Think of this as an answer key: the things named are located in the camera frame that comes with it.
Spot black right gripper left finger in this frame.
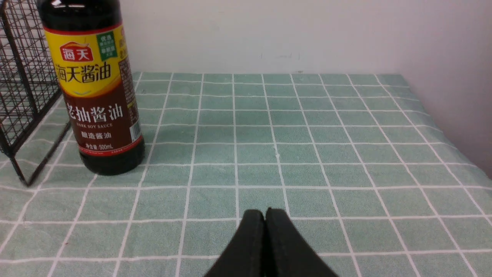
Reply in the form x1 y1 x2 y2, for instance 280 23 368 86
205 209 265 277

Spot black wire mesh rack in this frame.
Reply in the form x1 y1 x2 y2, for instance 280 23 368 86
0 0 70 187

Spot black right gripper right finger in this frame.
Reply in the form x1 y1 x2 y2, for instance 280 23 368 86
264 207 337 277

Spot dark soy sauce bottle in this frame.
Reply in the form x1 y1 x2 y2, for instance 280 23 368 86
37 0 145 176

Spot green checkered tablecloth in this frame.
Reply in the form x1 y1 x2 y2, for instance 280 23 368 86
1 72 492 277

